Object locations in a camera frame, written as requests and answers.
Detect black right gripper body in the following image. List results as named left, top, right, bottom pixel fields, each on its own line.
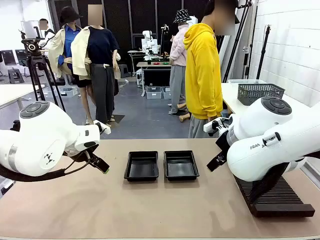
left=215, top=129, right=230, bottom=157

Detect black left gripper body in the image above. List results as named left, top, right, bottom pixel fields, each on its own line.
left=65, top=148, right=92, bottom=163

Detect black ESD tray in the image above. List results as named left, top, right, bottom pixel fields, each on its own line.
left=123, top=150, right=160, bottom=182
left=163, top=149, right=200, bottom=182

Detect person's right forearm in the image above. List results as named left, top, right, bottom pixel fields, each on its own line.
left=206, top=82, right=224, bottom=118

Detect tan mannequin foot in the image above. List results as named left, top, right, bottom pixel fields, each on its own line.
left=178, top=112, right=192, bottom=123

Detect white side table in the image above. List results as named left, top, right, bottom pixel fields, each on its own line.
left=221, top=82, right=320, bottom=121

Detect grey plastic mesh basket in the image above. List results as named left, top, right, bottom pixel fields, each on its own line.
left=237, top=83, right=286, bottom=106

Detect clear plastic bin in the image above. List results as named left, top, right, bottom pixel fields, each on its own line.
left=227, top=79, right=267, bottom=86

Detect person in yellow hoodie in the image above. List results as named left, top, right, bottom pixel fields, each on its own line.
left=184, top=0, right=241, bottom=139

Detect black slotted board rack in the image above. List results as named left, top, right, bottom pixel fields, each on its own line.
left=234, top=174, right=316, bottom=218

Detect clear storage bin with latch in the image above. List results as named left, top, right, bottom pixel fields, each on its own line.
left=0, top=177, right=16, bottom=196

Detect mannequin with navy top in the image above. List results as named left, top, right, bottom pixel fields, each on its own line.
left=70, top=4, right=122, bottom=129

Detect white work table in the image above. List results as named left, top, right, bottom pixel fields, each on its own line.
left=0, top=84, right=46, bottom=111

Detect mannequin with pink hoodie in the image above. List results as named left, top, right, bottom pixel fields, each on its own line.
left=168, top=9, right=194, bottom=116

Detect background desk with black panel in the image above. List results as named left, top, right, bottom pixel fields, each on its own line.
left=136, top=61, right=173, bottom=97

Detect dark plastic stool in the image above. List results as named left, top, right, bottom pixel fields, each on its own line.
left=118, top=63, right=131, bottom=79

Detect black step stool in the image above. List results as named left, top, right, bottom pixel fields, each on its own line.
left=7, top=68, right=25, bottom=84

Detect black light stand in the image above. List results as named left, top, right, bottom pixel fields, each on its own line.
left=255, top=24, right=272, bottom=80

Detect mannequin with black hat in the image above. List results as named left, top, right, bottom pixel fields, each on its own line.
left=47, top=6, right=84, bottom=99

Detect background person in vest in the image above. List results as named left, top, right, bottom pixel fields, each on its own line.
left=38, top=18, right=56, bottom=49

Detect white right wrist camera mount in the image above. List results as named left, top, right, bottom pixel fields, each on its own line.
left=203, top=118, right=235, bottom=137

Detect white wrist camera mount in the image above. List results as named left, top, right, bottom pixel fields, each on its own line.
left=203, top=118, right=235, bottom=137
left=92, top=119, right=112, bottom=136

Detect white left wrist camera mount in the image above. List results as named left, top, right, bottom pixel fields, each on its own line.
left=92, top=119, right=112, bottom=136

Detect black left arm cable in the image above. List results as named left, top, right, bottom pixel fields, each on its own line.
left=0, top=149, right=91, bottom=183

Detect black camera tripod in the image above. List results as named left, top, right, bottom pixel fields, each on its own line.
left=21, top=53, right=67, bottom=113

